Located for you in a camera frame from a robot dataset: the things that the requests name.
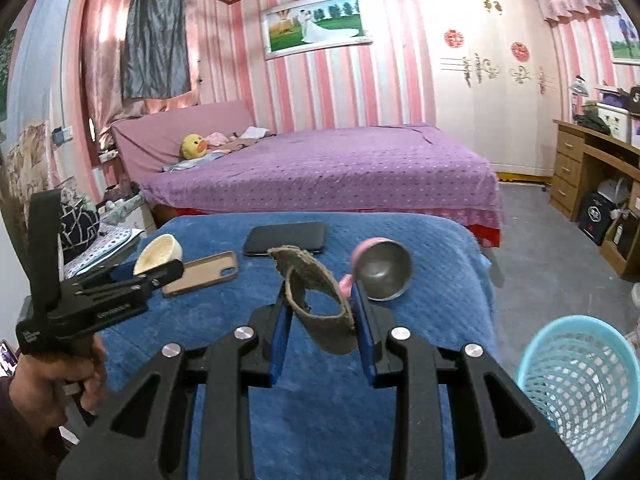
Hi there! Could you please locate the yellow duck plush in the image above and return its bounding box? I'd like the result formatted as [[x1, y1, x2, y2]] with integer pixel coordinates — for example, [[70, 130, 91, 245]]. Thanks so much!
[[180, 133, 208, 161]]

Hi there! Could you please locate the person's left forearm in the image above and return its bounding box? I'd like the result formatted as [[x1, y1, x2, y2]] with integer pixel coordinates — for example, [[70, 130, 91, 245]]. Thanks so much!
[[0, 375, 71, 480]]

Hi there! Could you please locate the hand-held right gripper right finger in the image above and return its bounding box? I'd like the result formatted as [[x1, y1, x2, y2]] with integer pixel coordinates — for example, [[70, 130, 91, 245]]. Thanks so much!
[[350, 280, 586, 480]]

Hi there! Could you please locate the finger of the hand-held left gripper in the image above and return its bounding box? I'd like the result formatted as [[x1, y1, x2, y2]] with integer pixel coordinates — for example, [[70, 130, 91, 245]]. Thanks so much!
[[80, 261, 141, 289], [131, 259, 185, 293]]

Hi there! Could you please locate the phone in brown case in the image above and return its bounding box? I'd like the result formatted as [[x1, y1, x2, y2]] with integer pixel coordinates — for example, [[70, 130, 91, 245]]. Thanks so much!
[[161, 251, 240, 298]]

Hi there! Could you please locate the dark green clothing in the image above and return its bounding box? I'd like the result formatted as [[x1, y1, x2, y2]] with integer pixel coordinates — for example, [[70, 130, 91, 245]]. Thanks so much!
[[572, 112, 613, 136]]

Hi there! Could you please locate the white storage box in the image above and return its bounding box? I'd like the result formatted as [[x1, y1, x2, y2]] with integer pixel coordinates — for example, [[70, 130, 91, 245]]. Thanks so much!
[[595, 100, 633, 143]]

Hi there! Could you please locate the light blue plastic basket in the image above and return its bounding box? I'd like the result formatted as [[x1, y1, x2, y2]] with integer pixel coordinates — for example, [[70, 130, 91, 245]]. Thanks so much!
[[516, 315, 636, 480]]

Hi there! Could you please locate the black phone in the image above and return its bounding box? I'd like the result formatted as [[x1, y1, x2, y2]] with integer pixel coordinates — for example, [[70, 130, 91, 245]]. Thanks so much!
[[243, 221, 328, 257]]

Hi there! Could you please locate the dark grey curtain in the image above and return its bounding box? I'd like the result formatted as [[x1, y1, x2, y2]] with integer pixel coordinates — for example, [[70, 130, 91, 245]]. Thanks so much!
[[121, 0, 192, 101]]

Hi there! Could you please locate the person's left hand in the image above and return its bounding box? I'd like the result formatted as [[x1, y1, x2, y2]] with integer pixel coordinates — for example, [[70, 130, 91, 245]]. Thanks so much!
[[20, 335, 108, 416]]

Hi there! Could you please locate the beige floral blanket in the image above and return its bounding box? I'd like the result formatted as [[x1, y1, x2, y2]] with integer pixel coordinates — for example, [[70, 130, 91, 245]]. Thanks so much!
[[0, 120, 63, 281]]

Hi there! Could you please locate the framed wedding picture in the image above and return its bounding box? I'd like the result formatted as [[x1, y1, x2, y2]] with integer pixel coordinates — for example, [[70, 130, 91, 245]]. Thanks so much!
[[260, 0, 373, 61]]

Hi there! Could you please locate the dark patterned bag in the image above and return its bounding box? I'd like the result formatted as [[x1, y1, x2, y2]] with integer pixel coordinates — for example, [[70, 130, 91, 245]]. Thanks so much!
[[59, 202, 101, 263]]

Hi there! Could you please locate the purple bed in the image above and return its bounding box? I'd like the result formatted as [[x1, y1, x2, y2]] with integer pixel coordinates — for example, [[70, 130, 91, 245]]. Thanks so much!
[[140, 124, 503, 248]]

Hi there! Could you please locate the cream white bowl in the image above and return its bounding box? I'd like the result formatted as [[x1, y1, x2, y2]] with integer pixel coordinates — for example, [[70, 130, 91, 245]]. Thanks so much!
[[132, 233, 183, 277]]

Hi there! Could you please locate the pink curtain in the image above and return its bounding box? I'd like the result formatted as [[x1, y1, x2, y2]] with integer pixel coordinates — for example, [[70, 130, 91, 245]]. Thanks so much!
[[80, 0, 201, 151]]

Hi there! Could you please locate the light floral sheet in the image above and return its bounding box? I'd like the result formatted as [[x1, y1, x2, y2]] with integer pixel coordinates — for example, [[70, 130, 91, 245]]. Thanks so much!
[[62, 225, 143, 278]]

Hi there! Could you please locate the wooden desk with drawers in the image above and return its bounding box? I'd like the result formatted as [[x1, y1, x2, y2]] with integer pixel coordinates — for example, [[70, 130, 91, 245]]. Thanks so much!
[[549, 119, 640, 281]]

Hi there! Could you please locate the white decorated wardrobe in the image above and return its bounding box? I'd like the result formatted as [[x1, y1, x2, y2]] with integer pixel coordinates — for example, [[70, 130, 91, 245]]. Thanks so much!
[[412, 0, 566, 178]]

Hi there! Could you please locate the pink steel-lined mug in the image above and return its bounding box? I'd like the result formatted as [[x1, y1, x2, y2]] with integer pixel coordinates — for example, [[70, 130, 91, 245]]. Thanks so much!
[[339, 239, 413, 302]]

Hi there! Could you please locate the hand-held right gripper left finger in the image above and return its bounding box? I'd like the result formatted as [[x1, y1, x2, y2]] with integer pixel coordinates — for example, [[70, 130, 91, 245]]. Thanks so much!
[[57, 302, 293, 480]]

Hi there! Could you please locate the white fan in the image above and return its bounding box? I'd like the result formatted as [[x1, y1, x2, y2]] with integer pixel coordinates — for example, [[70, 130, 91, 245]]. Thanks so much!
[[597, 177, 631, 211]]

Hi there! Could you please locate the small framed wall picture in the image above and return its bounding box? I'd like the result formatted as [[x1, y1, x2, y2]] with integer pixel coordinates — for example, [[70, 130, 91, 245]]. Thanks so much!
[[600, 10, 640, 66]]

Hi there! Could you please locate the lit smartphone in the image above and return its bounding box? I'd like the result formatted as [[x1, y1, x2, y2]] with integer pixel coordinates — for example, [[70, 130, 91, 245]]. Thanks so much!
[[0, 340, 21, 378]]

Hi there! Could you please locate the pink covered headboard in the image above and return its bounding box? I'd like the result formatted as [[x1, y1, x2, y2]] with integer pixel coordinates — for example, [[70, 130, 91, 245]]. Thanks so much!
[[110, 100, 256, 183]]

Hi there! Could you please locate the black box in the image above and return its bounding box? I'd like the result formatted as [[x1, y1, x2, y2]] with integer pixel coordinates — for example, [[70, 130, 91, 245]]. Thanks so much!
[[577, 190, 616, 246]]

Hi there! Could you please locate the desk lamp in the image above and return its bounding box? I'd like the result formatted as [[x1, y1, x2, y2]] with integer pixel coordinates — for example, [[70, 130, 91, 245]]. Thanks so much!
[[570, 75, 591, 116]]

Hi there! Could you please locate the beige cloth scrap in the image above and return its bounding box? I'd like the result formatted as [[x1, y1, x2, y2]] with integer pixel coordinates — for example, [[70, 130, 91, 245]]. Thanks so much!
[[267, 245, 358, 356]]

